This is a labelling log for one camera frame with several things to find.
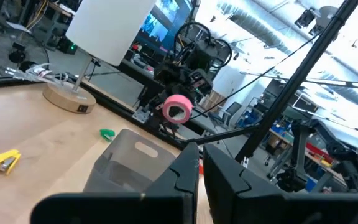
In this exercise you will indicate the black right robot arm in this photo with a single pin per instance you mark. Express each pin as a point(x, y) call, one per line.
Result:
point(202, 53)

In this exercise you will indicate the pink tape roll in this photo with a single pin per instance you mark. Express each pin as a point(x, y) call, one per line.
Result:
point(174, 102)

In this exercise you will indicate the background black robot arm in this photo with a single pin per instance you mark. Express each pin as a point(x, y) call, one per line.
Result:
point(297, 155)

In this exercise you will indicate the office chair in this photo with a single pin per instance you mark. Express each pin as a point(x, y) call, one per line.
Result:
point(232, 109)

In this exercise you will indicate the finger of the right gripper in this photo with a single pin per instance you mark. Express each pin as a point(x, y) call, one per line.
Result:
point(159, 103)

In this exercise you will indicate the black computer monitor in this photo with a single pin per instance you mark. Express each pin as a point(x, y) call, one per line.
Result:
point(166, 18)

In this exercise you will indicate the white shade table lamp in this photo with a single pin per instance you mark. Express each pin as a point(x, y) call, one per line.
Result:
point(110, 28)

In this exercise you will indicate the red tape roll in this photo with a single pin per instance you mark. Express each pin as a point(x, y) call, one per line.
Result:
point(201, 168)

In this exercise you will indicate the yellow mini stapler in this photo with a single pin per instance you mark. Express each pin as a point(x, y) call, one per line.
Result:
point(3, 159)

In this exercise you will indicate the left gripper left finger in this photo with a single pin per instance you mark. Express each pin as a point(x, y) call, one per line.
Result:
point(166, 205)

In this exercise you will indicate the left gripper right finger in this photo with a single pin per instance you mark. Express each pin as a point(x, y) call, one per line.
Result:
point(247, 205)

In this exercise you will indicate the smoked transparent plastic bin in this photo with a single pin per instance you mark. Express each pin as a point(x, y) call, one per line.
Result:
point(129, 161)

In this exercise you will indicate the black floor fan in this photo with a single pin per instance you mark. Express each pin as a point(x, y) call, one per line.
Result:
point(17, 56)

